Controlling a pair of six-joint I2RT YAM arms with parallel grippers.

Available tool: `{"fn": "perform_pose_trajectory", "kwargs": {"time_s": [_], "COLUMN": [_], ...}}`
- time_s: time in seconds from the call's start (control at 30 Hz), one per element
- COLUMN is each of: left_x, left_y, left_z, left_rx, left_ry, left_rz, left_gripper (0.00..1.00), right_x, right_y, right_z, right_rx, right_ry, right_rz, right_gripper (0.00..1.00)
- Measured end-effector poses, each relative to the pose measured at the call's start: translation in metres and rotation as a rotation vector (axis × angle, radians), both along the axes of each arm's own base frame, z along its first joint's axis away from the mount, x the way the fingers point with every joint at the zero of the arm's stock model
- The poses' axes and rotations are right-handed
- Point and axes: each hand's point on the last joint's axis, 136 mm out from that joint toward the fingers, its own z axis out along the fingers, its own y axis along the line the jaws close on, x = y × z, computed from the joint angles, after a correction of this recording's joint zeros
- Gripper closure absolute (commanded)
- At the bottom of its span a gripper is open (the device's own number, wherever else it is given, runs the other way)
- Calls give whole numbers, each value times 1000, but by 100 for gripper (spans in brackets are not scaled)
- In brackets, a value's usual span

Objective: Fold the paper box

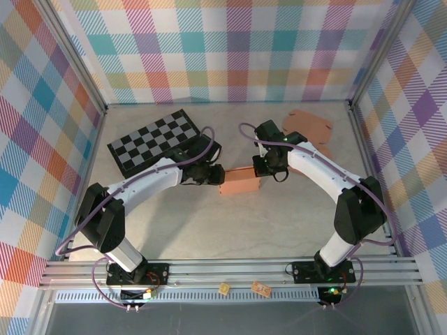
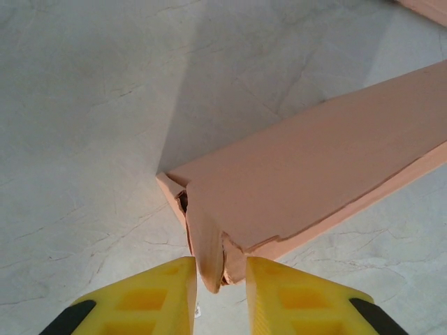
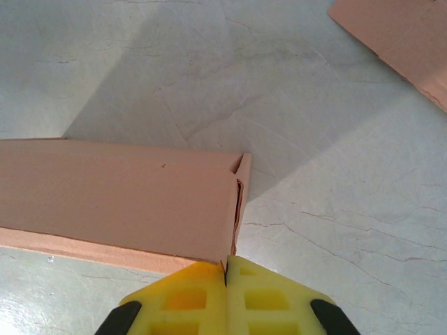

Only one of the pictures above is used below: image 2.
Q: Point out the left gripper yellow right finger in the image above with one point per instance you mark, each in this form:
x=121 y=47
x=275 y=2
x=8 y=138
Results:
x=307 y=307

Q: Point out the pink paper box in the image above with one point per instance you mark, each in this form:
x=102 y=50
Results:
x=297 y=174

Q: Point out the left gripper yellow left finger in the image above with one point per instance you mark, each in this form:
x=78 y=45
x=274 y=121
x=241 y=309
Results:
x=139 y=307

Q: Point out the orange cardboard sheet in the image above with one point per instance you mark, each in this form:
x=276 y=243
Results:
x=429 y=8

